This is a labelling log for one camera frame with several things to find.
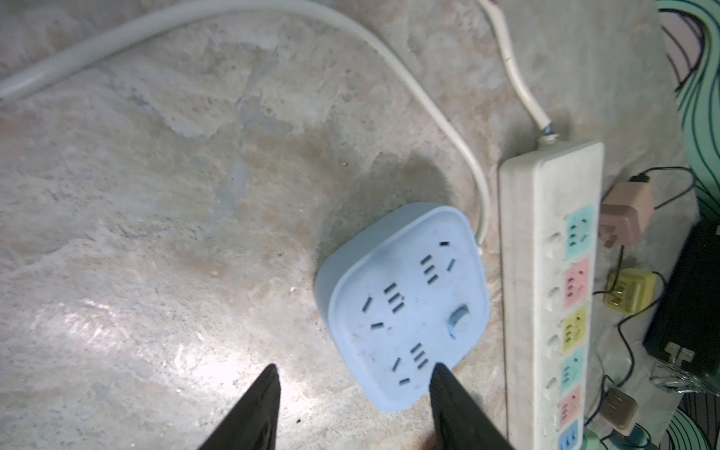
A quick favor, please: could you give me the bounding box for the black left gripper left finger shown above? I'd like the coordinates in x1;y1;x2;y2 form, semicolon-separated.
199;364;281;450

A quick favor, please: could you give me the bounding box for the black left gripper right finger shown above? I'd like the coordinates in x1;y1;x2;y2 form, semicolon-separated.
429;363;512;450

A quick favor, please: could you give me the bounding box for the yellow USB charger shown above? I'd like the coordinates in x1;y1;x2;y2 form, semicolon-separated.
603;268;658;315

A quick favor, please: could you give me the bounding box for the pink end USB charger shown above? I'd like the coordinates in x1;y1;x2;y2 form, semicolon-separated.
599;181;654;249

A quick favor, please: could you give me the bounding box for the green charger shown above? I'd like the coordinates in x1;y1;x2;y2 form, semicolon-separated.
580;429;600;450

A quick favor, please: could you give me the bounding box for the teal USB charger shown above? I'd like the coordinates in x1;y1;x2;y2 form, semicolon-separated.
610;426;652;450

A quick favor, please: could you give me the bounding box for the blue round power socket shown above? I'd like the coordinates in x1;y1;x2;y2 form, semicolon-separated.
314;202;491;413

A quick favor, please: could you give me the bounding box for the white long power strip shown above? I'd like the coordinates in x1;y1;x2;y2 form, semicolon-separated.
499;142;605;449

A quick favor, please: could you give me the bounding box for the black briefcase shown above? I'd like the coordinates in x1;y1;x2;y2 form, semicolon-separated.
643;220;719;377

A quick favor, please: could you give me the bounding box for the white power cable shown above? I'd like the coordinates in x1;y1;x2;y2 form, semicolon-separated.
477;0;561;142

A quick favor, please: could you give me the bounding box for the white blue socket cable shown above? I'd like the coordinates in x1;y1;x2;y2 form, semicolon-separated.
0;0;492;249

